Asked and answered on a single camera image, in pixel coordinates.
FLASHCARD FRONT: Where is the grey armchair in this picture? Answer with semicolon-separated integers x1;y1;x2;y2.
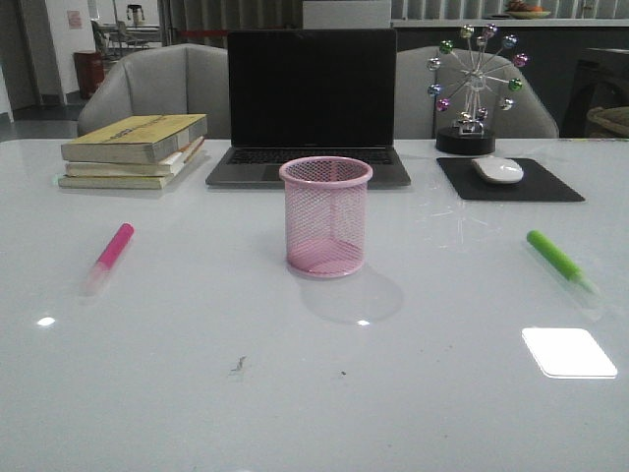
394;46;559;140
78;43;231;139

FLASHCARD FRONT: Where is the grey open laptop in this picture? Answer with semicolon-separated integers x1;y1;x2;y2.
205;29;411;188

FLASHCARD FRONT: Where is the white computer mouse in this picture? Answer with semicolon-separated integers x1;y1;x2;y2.
471;155;524;184

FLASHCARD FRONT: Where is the red trash bin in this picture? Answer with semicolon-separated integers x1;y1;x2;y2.
73;51;105;99

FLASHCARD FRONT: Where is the pink highlighter pen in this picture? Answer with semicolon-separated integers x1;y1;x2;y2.
82;222;135;296

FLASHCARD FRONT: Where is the left grey armchair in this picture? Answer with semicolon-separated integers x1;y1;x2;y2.
78;43;231;139

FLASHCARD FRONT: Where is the right grey armchair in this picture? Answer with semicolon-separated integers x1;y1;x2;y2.
394;46;559;140

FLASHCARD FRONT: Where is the fruit bowl on counter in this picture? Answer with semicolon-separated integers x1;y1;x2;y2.
505;0;550;20

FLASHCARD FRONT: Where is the black mouse pad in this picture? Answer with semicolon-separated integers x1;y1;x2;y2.
436;157;585;203

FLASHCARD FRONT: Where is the middle white book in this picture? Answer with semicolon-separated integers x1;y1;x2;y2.
65;138;205;177

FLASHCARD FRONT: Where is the pink mesh pen holder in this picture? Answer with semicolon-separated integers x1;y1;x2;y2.
279;156;372;278

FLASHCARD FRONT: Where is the green highlighter pen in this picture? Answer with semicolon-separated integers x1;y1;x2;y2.
526;230;600;297

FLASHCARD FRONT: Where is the ferris wheel desk toy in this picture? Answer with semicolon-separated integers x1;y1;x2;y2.
427;23;529;155

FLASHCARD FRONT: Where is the top yellow book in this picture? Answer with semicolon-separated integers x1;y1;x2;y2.
61;114;207;164

